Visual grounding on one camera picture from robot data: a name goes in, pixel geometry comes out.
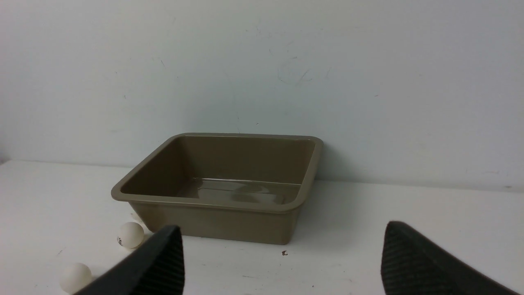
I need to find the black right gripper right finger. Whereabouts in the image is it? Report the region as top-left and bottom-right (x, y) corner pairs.
(381, 221), (515, 295)

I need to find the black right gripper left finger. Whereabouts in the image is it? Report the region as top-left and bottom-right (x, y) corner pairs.
(76, 225), (185, 295)

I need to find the tan plastic bin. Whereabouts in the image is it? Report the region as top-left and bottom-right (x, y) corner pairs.
(111, 133), (323, 245)

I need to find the white ping-pong ball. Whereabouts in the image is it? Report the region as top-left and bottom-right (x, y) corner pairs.
(59, 263), (93, 295)
(117, 222), (145, 250)

